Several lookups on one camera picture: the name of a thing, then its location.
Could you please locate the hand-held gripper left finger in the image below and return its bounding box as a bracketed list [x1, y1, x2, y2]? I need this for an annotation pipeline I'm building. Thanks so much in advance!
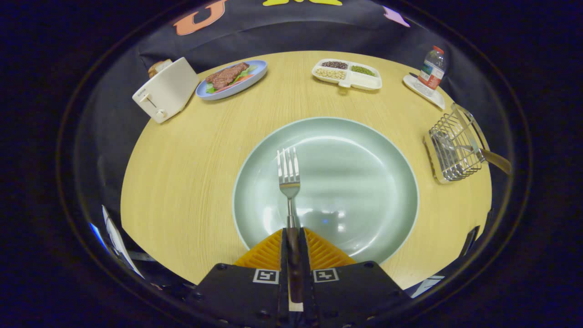
[189, 228, 290, 326]

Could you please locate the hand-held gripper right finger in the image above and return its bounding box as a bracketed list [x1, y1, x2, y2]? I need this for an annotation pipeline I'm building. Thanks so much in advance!
[298, 228, 410, 326]

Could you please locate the wooden-handled metal fork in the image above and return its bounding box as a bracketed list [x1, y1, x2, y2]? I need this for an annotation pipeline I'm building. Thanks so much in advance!
[277, 147, 305, 305]

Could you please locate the wooden-handled metal spoon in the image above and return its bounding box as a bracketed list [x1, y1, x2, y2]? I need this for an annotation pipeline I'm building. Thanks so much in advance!
[433, 132, 513, 176]

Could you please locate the pale green plate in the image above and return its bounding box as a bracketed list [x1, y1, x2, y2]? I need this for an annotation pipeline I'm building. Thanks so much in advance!
[232, 117, 419, 265]

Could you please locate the white panel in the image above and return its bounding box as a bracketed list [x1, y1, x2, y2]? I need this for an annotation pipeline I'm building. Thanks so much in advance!
[410, 275, 445, 299]

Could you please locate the dark rectangular object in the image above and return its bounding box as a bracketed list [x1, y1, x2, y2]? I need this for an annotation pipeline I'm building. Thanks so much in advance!
[458, 225, 481, 258]

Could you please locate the white sheet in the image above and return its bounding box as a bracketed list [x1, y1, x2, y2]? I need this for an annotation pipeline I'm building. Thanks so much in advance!
[101, 205, 144, 278]

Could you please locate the vegetable garnish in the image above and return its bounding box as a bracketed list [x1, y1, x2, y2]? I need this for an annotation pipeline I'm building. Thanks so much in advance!
[205, 66, 258, 95]

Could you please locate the blue plate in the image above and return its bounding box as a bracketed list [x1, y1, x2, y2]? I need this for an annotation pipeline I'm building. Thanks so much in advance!
[195, 60, 268, 101]

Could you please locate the brown steak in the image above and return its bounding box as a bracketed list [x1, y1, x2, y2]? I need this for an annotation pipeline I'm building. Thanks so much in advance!
[206, 62, 250, 90]

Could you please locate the white divided dish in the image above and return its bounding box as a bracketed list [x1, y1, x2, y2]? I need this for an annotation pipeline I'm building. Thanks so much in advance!
[312, 59, 383, 91]

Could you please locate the white toaster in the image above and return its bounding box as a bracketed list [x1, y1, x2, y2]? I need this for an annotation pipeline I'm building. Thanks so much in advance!
[132, 57, 200, 124]

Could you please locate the white square coaster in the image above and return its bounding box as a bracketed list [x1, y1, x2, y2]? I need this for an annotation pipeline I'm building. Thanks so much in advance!
[403, 73, 445, 110]

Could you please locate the clear red-capped water bottle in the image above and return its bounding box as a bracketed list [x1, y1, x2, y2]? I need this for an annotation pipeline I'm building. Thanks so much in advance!
[417, 46, 445, 97]

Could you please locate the toasted bread slice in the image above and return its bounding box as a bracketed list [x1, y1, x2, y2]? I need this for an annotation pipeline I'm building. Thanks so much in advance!
[148, 59, 174, 79]

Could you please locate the black backdrop cloth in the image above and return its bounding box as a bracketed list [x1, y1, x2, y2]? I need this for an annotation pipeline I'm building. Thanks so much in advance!
[75, 0, 515, 228]

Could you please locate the metal wire basket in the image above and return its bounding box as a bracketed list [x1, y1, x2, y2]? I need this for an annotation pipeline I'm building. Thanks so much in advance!
[424, 102, 490, 185]

